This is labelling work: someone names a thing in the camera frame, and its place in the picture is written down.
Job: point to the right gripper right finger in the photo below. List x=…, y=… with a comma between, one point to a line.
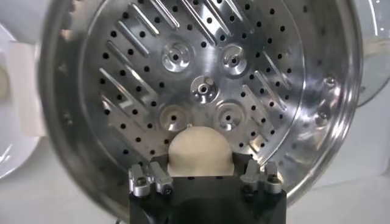
x=253, y=173

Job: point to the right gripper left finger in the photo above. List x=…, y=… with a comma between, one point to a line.
x=158, y=179

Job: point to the white steamed baozi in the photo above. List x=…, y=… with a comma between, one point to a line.
x=199, y=152

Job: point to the stainless steel steamer basket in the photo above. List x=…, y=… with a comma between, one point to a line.
x=195, y=61

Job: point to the white round plate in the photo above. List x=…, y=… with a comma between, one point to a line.
x=15, y=152

